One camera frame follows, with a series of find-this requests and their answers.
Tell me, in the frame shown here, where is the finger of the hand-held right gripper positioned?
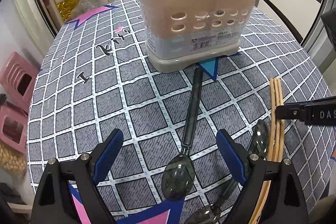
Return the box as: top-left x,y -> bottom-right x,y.
277,105 -> 306,121
285,96 -> 336,107

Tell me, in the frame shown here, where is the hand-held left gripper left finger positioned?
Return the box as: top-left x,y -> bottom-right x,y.
31,128 -> 124,224

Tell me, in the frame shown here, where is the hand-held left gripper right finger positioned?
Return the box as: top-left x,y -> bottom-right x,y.
216,129 -> 307,224

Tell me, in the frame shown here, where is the wooden chopstick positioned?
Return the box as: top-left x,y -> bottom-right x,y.
252,78 -> 281,224
256,78 -> 286,224
248,78 -> 277,224

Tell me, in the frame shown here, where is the dark translucent spoon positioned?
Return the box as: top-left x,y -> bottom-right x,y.
248,119 -> 270,161
161,68 -> 204,199

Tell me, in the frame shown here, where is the black slotted spoon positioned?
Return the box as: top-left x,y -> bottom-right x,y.
184,181 -> 238,224

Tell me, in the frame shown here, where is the grey checked star tablecloth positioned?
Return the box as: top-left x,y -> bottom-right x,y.
26,0 -> 336,224

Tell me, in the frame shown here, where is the clear bag of yellow balls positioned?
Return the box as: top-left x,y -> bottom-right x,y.
0,143 -> 28,174

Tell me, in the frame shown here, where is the low pink plastic stool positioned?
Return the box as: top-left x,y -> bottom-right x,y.
0,106 -> 29,153

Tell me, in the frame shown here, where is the tall stack of pink stools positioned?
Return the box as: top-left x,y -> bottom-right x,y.
0,52 -> 40,109

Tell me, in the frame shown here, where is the yellow foil package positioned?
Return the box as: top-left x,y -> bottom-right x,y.
55,0 -> 76,21

